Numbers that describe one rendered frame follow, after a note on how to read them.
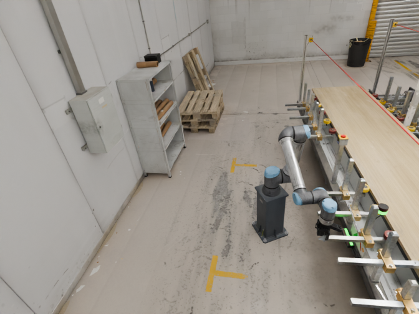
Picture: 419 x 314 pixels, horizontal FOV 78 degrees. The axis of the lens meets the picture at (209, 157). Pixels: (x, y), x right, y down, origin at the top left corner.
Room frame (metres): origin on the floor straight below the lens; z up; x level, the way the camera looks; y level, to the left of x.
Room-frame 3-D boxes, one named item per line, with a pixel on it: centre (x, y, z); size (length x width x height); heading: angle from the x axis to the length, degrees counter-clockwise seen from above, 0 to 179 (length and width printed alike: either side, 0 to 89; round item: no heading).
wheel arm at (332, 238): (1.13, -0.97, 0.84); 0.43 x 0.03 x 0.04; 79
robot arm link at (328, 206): (1.18, -0.74, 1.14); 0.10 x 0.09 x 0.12; 178
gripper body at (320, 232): (1.17, -0.73, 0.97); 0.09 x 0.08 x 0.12; 79
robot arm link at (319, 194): (1.29, -0.73, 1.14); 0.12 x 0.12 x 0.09; 88
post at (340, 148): (1.90, -1.18, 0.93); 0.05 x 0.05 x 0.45; 79
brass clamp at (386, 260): (0.89, -0.99, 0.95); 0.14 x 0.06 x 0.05; 169
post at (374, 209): (1.16, -1.04, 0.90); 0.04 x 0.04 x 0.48; 79
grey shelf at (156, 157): (3.70, 0.73, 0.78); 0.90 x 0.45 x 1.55; 165
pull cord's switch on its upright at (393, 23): (3.70, -2.66, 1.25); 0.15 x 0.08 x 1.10; 169
